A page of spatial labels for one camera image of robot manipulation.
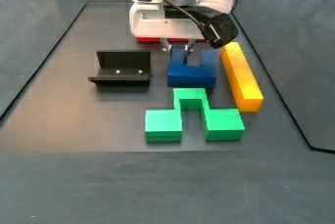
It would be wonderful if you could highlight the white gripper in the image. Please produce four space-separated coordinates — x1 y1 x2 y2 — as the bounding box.
130 0 234 64

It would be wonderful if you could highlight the blue U-shaped block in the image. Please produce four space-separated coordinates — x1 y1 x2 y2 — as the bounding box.
167 49 217 89

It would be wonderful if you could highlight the black angle fixture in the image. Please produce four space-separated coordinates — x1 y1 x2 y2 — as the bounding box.
87 50 151 86

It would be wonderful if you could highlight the red puzzle base block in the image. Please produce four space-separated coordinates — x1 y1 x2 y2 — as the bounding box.
135 37 205 42

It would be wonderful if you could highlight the yellow long bar block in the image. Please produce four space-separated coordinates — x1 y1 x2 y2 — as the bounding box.
221 42 264 112

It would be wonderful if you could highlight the green zigzag block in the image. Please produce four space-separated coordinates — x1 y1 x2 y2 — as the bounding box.
143 88 245 143

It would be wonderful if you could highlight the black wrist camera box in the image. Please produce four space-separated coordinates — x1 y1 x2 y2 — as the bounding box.
201 14 238 49

